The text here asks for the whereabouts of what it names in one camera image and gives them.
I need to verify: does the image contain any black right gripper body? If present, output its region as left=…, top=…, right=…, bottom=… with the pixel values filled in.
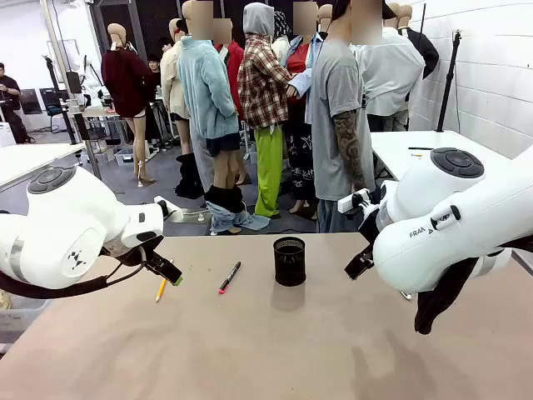
left=356, top=207, right=386, bottom=256

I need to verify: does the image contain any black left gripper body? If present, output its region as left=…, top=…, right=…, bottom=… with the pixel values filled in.
left=102, top=233, right=167, bottom=272

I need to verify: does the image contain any yellow pencil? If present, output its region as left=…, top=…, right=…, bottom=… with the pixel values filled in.
left=155, top=257, right=174, bottom=303

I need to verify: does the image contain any black marker pink cap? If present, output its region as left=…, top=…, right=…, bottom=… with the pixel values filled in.
left=217, top=261, right=242, bottom=295

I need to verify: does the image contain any tattooed right forearm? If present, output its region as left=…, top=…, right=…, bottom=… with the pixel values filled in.
left=332, top=108, right=368, bottom=193

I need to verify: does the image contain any black mesh pen holder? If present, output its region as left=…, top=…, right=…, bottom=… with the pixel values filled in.
left=272, top=236, right=307, bottom=288

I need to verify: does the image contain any person in grey T-shirt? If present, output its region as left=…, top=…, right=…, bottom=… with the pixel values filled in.
left=310, top=0, right=376, bottom=234

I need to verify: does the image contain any white side table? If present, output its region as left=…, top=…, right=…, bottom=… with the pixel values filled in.
left=0, top=142, right=103, bottom=193

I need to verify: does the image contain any mannequin in white shirt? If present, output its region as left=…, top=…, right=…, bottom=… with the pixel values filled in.
left=356, top=2, right=426, bottom=133

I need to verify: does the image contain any black tripod stand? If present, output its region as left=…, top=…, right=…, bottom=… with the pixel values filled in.
left=436, top=28, right=466, bottom=133

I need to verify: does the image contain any mannequin in maroon sweater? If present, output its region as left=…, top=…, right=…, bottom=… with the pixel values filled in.
left=101, top=22, right=157, bottom=188

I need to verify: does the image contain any mannequin in beige jacket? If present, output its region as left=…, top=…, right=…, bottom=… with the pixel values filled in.
left=160, top=18, right=205, bottom=200

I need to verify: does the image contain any mannequin in light blue fleece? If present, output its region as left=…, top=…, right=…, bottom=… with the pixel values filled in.
left=177, top=0, right=271, bottom=235

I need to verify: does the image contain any black-haired person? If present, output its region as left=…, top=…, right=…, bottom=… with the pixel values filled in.
left=146, top=53, right=163, bottom=93

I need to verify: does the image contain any mannequin in plaid hooded shirt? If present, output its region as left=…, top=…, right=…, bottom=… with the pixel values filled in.
left=237, top=2, right=293, bottom=220

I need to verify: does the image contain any mannequin in blue shirt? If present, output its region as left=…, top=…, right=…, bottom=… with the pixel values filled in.
left=285, top=0, right=326, bottom=221

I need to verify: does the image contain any mannequin in black jacket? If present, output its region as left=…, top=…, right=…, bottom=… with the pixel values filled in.
left=397, top=3, right=441, bottom=80

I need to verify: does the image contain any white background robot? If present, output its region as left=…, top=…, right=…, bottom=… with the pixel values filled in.
left=70, top=52, right=103, bottom=110

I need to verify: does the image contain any person in black clothes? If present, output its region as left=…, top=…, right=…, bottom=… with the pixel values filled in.
left=0, top=62, right=35, bottom=145

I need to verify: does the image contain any mannequin in red jacket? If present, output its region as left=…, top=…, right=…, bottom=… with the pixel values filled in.
left=212, top=18, right=246, bottom=122

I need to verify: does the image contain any mannequin in black garment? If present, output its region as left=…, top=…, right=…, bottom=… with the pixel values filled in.
left=316, top=3, right=334, bottom=33

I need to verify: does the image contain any mannequin with patterned headscarf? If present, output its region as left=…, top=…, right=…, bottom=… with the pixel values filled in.
left=272, top=11, right=292, bottom=63

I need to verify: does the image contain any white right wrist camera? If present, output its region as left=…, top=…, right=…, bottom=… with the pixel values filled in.
left=337, top=187, right=374, bottom=216

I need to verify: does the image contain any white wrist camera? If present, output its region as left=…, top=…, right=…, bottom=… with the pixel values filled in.
left=337, top=187, right=374, bottom=216
left=153, top=195, right=185, bottom=222

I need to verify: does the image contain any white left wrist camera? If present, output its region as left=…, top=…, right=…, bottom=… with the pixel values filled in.
left=153, top=195, right=185, bottom=222

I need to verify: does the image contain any black right arm cable sleeve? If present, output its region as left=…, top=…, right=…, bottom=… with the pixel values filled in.
left=414, top=237, right=533, bottom=336

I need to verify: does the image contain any black arm cable sleeve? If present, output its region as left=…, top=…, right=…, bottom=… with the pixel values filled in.
left=414, top=237, right=533, bottom=336
left=0, top=248, right=147, bottom=300

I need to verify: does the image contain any black left arm cable sleeve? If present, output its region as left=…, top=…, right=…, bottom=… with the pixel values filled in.
left=0, top=248, right=147, bottom=300

